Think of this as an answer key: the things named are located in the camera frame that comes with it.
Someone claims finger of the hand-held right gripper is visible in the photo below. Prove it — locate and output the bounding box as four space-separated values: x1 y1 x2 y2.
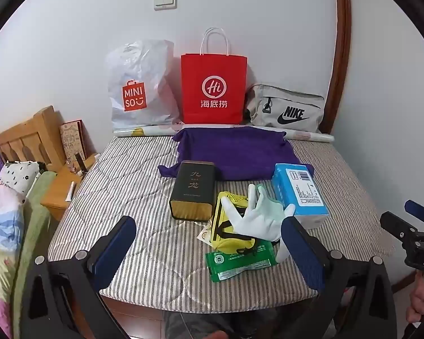
380 211 419 246
404 199 424 232

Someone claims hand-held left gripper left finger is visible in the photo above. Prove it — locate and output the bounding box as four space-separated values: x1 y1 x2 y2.
19 215 138 339

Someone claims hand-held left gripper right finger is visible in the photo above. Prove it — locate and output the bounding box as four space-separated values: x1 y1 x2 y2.
282 215 398 339

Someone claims white fabric glove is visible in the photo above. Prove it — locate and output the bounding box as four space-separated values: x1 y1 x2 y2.
221 196 295 258

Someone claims pale green glove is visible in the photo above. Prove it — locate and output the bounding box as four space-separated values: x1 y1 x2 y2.
248 184 290 220

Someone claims green wet wipes packet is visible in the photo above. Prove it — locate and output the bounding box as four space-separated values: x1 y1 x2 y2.
205 238 277 283

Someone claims black strap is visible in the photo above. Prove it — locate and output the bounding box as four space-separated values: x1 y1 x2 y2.
214 218 257 246

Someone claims sticker card packet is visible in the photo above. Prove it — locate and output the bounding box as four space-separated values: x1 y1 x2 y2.
197 221 216 244

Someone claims yellow mesh pouch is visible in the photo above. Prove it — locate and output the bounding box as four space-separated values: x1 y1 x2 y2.
208 191 258 255

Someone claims person's right hand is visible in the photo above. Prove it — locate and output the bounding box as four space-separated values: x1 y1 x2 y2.
406 270 424 325

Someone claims striped quilted mattress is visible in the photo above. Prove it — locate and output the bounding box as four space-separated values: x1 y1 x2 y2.
47 134 393 308

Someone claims blue cardboard box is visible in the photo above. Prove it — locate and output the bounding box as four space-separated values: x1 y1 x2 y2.
271 163 330 221

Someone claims wooden nightstand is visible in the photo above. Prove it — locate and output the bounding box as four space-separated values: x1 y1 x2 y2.
40 153 99 221

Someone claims dark green tin box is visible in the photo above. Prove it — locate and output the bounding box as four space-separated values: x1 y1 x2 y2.
170 160 215 221

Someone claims person's leg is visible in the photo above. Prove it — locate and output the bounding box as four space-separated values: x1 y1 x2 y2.
163 309 280 339

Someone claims brown patterned book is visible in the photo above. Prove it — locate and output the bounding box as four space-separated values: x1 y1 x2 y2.
59 120 87 163

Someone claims white dotted pillow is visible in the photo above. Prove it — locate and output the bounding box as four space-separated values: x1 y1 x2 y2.
0 160 41 195

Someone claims patterned paper roll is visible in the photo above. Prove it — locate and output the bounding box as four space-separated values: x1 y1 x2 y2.
113 123 334 144

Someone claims purple cloth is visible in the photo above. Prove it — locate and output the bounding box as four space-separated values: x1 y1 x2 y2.
158 126 313 181

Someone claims wooden headboard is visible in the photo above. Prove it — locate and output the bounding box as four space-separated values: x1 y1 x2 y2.
0 105 66 173

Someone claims grey sling bag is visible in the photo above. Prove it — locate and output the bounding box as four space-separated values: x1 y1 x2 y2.
246 85 326 133

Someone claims white plastic shopping bag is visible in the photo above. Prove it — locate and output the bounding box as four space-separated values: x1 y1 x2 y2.
106 40 180 131

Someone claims red paper bag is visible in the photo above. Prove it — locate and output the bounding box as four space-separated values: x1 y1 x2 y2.
181 27 248 125

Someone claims wooden door frame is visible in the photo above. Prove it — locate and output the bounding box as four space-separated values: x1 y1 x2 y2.
320 0 352 135

